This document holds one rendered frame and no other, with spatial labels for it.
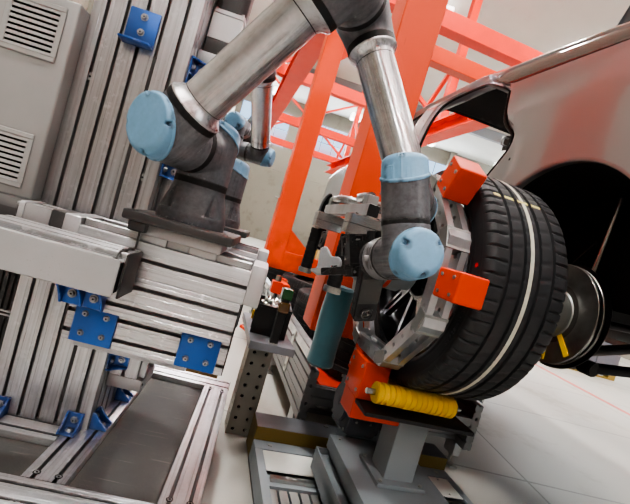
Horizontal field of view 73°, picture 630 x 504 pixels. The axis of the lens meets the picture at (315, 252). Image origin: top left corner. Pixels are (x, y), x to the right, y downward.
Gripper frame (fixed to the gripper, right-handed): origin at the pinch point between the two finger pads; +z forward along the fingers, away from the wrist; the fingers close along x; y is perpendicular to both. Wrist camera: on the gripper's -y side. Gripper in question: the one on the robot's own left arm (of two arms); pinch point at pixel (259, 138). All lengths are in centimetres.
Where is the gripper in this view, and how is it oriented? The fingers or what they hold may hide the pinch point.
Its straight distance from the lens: 209.2
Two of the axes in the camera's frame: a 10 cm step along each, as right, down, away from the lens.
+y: -4.1, 9.1, 0.5
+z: 1.3, 0.0, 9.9
